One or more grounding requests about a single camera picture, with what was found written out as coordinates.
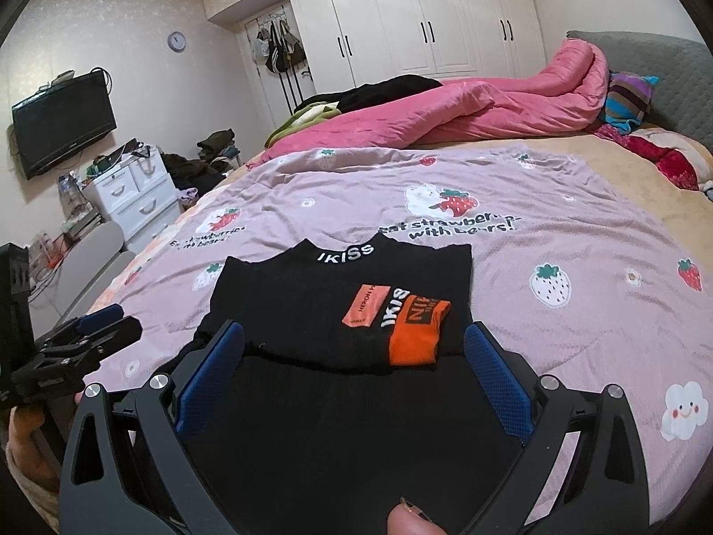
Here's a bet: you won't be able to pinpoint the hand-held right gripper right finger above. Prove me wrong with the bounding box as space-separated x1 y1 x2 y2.
464 320 652 535

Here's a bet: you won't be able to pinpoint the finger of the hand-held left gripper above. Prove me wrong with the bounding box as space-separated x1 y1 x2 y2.
12 315 143 400
33 304 127 353

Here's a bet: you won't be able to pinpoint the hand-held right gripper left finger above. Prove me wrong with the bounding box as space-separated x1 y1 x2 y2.
58 319 246 535

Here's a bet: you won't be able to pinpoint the black sweater with orange cuffs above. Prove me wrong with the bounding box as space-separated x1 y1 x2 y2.
178 232 536 535

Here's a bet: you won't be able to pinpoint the dark clothes pile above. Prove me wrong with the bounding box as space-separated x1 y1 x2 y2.
161 129 240 196

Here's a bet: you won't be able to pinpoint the person's left hand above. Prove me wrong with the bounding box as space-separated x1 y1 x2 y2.
5 404 63 485

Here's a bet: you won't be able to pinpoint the person's right hand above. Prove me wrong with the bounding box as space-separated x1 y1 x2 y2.
386 498 447 535

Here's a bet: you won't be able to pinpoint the grey padded chair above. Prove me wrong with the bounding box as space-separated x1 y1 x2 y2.
53 220 137 318

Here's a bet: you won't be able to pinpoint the white drawer cabinet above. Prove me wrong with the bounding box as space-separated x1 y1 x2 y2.
83 150 182 254

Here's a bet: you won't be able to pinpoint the lilac strawberry printed blanket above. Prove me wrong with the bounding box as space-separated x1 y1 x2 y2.
83 145 713 535

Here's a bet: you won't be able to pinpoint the black television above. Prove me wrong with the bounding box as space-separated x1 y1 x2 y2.
11 70 118 180

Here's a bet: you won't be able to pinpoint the pink quilt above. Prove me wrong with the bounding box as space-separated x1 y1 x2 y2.
264 39 611 151

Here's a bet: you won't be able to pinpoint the yellow-green cloth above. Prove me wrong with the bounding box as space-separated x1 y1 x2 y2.
264 103 342 148

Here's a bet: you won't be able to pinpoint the white door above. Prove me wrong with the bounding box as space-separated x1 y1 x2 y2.
239 3 316 130

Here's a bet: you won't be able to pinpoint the striped pillow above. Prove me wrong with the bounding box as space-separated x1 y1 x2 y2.
598 71 661 135

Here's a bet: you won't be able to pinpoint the black garment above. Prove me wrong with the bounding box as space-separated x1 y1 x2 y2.
295 74 443 114

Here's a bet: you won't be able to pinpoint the hanging bags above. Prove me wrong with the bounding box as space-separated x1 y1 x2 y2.
253 18 307 74

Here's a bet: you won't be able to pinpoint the grey quilted headboard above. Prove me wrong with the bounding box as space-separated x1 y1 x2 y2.
567 30 713 165

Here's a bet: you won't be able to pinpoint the white wardrobe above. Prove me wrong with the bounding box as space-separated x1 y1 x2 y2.
201 0 547 95

